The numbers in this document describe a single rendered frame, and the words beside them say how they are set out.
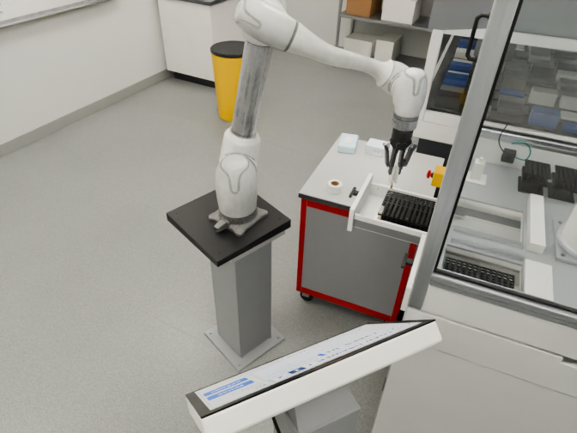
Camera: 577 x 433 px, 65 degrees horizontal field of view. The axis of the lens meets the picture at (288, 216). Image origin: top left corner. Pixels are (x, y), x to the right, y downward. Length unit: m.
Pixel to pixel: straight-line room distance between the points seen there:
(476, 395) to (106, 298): 1.97
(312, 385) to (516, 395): 0.84
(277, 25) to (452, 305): 0.96
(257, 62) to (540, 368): 1.31
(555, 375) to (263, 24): 1.31
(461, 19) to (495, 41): 1.38
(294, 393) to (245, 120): 1.16
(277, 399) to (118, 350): 1.71
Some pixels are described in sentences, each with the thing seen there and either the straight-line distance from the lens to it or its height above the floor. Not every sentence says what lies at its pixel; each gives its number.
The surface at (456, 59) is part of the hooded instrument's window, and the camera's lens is 2.43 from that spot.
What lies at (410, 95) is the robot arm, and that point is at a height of 1.35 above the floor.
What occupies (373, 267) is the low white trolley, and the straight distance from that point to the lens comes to 2.23.
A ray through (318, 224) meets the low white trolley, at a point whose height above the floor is 0.59.
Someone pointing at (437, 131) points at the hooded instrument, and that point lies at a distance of 2.55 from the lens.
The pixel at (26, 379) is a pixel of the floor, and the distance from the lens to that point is 2.58.
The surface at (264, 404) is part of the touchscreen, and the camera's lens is 0.88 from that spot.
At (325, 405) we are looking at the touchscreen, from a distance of 1.05.
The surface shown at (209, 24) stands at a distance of 4.92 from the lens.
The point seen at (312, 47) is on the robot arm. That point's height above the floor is 1.50.
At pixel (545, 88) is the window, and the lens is 1.03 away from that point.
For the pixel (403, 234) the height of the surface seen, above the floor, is 0.87.
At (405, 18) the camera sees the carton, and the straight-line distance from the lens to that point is 5.50.
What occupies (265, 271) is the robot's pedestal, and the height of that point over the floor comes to 0.52.
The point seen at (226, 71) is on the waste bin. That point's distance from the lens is 4.22.
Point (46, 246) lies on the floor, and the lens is 3.25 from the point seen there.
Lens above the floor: 1.95
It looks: 38 degrees down
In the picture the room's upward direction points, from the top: 2 degrees clockwise
